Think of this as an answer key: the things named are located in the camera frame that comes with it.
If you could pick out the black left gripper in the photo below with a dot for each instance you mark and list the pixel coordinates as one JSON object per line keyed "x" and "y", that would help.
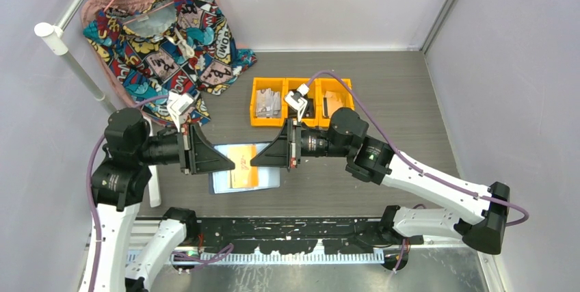
{"x": 197, "y": 154}

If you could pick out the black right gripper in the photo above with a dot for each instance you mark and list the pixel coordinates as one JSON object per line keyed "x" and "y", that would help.
{"x": 278, "y": 152}

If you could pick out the navy leather card holder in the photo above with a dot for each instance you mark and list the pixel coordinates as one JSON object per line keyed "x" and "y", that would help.
{"x": 269, "y": 178}

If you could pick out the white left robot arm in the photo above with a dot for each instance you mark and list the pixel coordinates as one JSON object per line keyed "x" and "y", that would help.
{"x": 116, "y": 190}

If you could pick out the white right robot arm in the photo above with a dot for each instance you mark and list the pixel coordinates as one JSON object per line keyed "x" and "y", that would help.
{"x": 473, "y": 213}

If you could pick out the yellow bin with silver cards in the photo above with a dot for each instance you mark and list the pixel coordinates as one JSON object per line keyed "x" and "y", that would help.
{"x": 259, "y": 83}

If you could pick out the yellow bin with black cards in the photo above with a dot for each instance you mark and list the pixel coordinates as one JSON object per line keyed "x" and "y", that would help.
{"x": 293, "y": 84}

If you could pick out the stack of black cards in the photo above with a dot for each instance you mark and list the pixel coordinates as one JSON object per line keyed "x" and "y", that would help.
{"x": 309, "y": 112}

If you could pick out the stack of gold cards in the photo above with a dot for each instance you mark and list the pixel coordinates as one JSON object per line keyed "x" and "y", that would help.
{"x": 332, "y": 101}

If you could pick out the yellow bin with gold cards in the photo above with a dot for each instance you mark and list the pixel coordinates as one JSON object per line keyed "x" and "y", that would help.
{"x": 330, "y": 84}

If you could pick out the comic print shorts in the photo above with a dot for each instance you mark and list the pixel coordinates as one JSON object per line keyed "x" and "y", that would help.
{"x": 194, "y": 52}

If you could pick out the silver clothes rack pole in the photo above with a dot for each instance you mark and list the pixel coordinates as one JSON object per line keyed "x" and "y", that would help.
{"x": 63, "y": 37}

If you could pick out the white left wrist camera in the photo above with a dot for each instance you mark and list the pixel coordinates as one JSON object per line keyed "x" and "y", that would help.
{"x": 178, "y": 106}

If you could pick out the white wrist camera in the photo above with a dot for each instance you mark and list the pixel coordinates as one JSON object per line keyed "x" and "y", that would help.
{"x": 178, "y": 106}
{"x": 297, "y": 100}

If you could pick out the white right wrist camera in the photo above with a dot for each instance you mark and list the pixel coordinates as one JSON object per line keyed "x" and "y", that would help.
{"x": 297, "y": 100}

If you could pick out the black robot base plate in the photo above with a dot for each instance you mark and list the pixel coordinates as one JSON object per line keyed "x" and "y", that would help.
{"x": 293, "y": 241}

